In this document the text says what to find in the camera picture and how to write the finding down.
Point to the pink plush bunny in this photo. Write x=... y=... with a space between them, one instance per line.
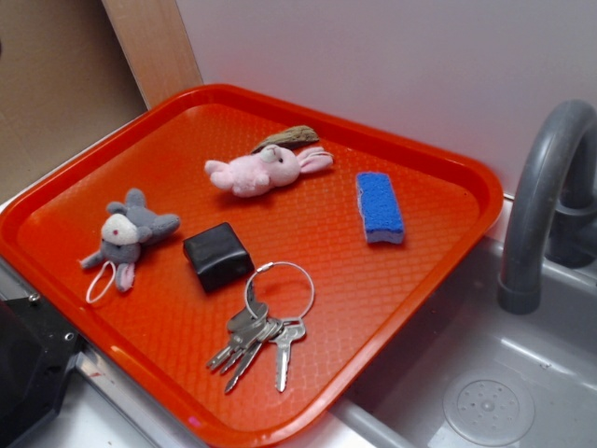
x=271 y=168

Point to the brown wood piece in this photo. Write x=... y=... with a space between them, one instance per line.
x=291 y=138

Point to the orange plastic tray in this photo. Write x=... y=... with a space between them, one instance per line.
x=165 y=329

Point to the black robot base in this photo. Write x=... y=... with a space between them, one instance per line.
x=39 y=347

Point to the silver key bunch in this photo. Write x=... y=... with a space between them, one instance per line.
x=254 y=327

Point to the grey plush bunny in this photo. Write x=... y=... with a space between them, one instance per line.
x=130 y=228

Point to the black rubber block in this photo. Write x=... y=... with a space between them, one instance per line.
x=217 y=256

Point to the wooden board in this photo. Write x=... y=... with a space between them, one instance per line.
x=154 y=40

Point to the grey toy sink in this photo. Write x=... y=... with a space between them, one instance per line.
x=465 y=373

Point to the blue sponge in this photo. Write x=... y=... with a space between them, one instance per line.
x=379 y=209

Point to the grey faucet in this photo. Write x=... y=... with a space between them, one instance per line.
x=553 y=216

